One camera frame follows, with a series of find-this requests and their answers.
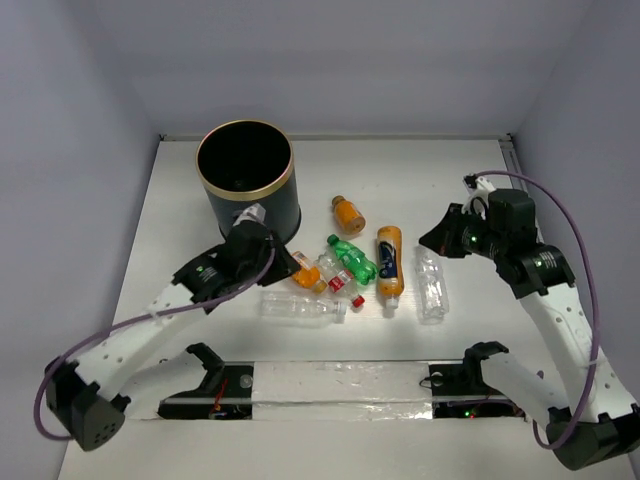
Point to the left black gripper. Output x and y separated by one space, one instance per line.
270 257

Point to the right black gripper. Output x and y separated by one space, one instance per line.
442 237

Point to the small orange bottle white cap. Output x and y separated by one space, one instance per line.
308 276

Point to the clear bottle white cap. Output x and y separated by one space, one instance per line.
285 308

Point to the clear bottle red label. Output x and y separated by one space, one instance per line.
340 280

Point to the clear crushed bottle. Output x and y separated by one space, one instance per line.
431 287

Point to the green plastic soda bottle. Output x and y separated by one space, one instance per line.
353 259

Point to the tall orange bottle blue label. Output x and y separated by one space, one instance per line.
390 280

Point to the small orange juice bottle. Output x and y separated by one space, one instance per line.
347 216

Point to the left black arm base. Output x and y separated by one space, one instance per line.
224 392

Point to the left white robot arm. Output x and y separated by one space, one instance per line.
82 387

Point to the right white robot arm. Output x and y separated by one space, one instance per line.
593 418

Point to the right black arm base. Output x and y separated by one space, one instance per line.
459 392

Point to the black bin with gold rim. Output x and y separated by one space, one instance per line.
248 165

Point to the aluminium rail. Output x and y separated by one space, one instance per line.
512 163

